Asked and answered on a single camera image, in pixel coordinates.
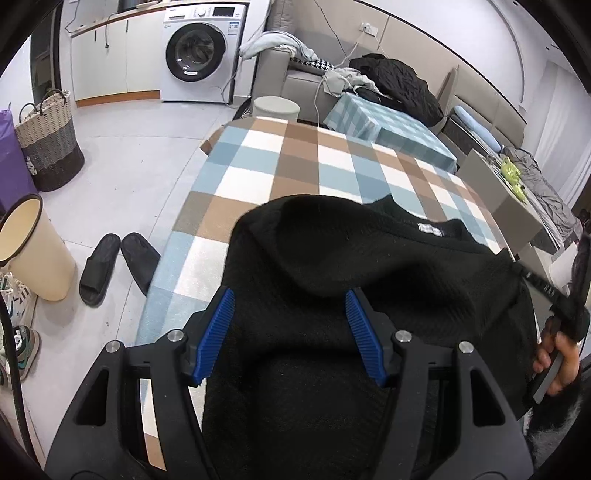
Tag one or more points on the light blue pillow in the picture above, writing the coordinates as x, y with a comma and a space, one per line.
475, 127

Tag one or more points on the white kitchen counter cabinet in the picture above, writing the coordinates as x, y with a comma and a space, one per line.
111, 60

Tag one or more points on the grey cabinet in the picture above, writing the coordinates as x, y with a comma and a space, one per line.
503, 207

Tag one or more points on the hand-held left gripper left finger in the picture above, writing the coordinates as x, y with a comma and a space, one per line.
213, 337

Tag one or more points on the grey teal sneaker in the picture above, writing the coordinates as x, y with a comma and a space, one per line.
21, 350

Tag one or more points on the white sneaker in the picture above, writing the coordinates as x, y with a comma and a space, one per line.
16, 300

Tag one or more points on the cream waste bin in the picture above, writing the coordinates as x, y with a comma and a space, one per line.
34, 258

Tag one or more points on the woven laundry basket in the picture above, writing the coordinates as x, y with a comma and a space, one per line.
48, 143

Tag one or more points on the grey sofa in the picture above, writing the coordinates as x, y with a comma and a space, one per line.
272, 74

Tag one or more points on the beige bed headboard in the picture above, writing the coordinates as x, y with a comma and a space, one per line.
485, 106

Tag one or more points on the person's right forearm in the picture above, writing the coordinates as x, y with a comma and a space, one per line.
554, 424

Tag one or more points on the small blue checkered table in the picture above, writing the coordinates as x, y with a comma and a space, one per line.
392, 129

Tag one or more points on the black puffer jacket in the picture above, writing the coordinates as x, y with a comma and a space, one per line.
401, 87

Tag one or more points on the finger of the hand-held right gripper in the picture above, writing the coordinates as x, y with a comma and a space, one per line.
542, 286

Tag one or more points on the white curtain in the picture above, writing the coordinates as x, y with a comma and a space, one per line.
563, 134

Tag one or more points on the black slipper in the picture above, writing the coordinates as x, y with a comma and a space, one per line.
141, 261
98, 272

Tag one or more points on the green plush toy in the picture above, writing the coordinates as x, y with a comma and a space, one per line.
512, 177

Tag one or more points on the person's right hand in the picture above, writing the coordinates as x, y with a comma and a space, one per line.
565, 364

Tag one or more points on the grey clothes pile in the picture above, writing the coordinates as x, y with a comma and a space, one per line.
344, 78

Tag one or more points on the white towel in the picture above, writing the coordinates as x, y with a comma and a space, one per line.
272, 44

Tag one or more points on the grey duvet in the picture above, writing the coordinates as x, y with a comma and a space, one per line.
547, 189

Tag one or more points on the round white stool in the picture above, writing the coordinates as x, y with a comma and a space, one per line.
276, 108

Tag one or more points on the white wall socket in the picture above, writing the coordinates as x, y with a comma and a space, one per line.
369, 28

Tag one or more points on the black knit sweater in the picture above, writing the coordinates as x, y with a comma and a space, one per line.
323, 258

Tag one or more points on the purple bag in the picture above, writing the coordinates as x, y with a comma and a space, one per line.
11, 161

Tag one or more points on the white washing machine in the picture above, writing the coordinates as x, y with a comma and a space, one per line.
198, 55

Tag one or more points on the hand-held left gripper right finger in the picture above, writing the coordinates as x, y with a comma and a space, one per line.
364, 337

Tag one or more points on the brown blue checked tablecloth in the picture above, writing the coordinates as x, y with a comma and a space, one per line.
258, 184

